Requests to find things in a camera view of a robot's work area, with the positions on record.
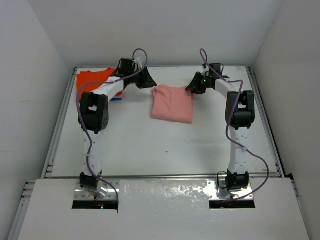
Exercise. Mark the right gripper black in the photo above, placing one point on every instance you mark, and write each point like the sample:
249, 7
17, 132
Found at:
195, 86

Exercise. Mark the white foam front panel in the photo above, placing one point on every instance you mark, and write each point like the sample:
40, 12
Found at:
162, 210

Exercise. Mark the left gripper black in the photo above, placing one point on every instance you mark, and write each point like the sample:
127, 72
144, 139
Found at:
143, 78

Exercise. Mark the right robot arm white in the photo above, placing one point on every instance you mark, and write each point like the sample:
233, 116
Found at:
239, 117

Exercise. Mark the folded blue t-shirt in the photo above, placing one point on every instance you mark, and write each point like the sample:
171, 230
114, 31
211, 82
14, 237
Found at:
116, 98

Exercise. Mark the pink t-shirt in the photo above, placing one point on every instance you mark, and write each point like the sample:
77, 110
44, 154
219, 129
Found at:
174, 104

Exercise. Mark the folded orange t-shirt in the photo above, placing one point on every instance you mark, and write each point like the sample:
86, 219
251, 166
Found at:
88, 81

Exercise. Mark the aluminium table frame rail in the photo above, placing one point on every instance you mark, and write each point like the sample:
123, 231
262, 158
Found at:
141, 148

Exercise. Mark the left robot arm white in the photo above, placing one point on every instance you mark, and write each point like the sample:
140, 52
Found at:
93, 113

